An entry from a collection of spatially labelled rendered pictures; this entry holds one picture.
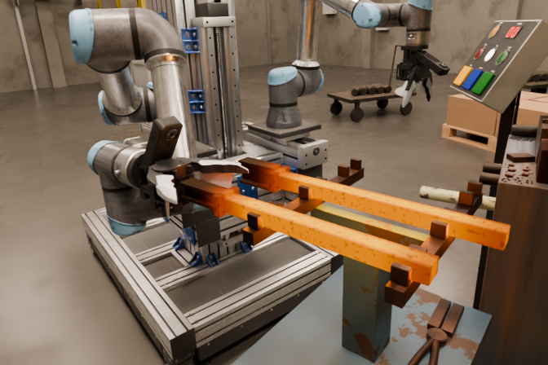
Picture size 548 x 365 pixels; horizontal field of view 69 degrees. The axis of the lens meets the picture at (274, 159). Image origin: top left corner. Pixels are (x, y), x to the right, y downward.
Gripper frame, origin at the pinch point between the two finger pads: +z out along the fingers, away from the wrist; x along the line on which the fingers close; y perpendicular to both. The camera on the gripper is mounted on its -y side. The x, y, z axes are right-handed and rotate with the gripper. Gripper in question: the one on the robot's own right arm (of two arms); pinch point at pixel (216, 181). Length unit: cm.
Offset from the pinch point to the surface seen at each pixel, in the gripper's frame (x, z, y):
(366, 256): 1.5, 26.3, 2.9
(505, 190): -42, 33, 9
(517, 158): -56, 32, 6
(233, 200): 0.8, 4.3, 1.8
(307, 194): -9.2, 10.6, 2.9
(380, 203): -10.5, 22.4, 1.9
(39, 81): -356, -1021, 82
